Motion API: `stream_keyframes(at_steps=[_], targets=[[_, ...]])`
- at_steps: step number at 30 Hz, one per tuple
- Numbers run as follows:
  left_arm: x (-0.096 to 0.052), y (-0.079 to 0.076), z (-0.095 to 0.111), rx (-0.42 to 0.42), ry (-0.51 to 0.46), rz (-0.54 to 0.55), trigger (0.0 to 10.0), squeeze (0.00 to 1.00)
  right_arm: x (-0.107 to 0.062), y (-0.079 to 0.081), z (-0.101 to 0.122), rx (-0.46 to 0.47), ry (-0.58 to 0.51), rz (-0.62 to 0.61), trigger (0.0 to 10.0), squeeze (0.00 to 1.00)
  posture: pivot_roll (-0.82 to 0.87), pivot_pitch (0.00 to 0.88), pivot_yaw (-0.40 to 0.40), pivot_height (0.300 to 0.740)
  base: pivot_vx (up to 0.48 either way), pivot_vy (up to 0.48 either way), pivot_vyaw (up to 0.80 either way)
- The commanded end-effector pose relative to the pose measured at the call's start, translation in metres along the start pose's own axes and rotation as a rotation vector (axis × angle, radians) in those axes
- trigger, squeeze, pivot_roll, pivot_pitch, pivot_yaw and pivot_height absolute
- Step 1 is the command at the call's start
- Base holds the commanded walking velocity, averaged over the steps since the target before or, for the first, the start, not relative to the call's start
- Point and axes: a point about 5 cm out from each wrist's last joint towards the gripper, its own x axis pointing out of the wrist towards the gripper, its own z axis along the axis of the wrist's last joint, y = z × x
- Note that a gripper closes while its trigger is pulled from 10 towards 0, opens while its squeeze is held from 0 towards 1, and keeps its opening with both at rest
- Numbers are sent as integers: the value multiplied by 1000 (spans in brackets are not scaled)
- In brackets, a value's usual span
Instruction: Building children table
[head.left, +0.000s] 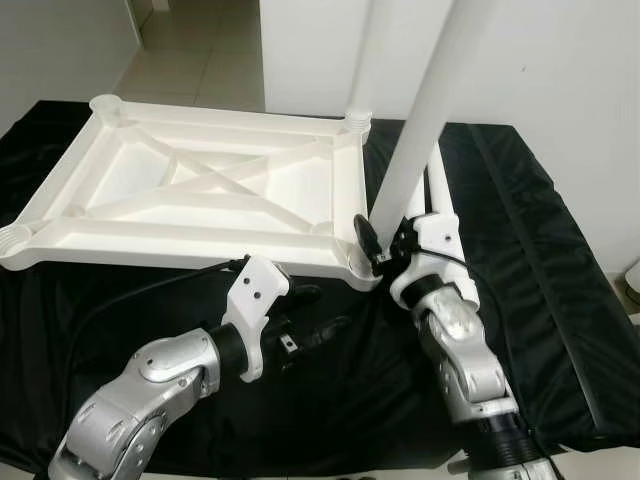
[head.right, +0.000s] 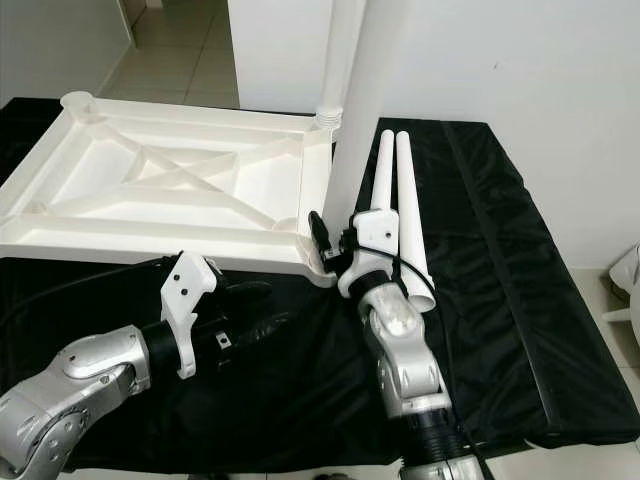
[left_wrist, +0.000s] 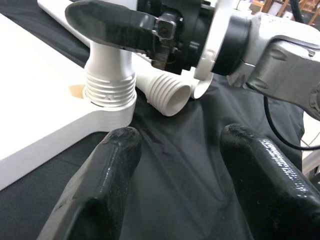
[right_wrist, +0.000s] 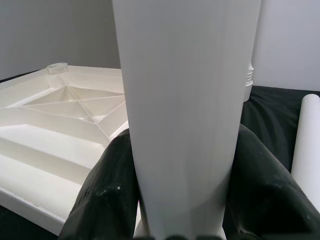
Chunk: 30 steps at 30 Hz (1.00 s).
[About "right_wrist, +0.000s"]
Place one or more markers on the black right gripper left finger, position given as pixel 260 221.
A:
pixel 105 200

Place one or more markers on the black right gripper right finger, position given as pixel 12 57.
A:
pixel 262 187

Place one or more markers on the white plastic table leg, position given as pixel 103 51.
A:
pixel 307 137
pixel 185 100
pixel 249 75

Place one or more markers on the white plastic children table top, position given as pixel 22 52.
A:
pixel 50 150

